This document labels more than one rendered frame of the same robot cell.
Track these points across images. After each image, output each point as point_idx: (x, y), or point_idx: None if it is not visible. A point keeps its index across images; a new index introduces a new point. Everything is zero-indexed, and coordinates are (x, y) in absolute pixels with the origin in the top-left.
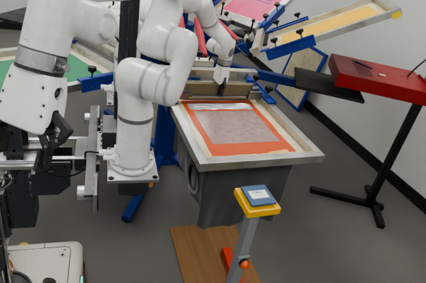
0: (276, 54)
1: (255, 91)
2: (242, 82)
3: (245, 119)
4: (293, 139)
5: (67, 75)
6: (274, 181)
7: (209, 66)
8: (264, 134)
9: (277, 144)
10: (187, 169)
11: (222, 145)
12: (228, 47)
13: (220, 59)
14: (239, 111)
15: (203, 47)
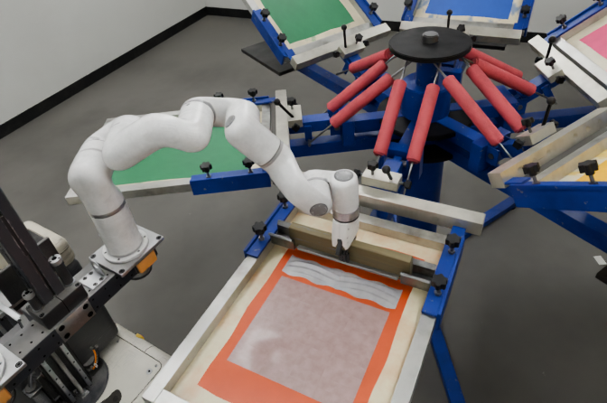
0: (530, 201)
1: (412, 276)
2: (438, 236)
3: (345, 328)
4: None
5: (206, 161)
6: None
7: (464, 167)
8: (335, 382)
9: None
10: None
11: (237, 370)
12: (303, 203)
13: (331, 207)
14: (357, 305)
15: (415, 146)
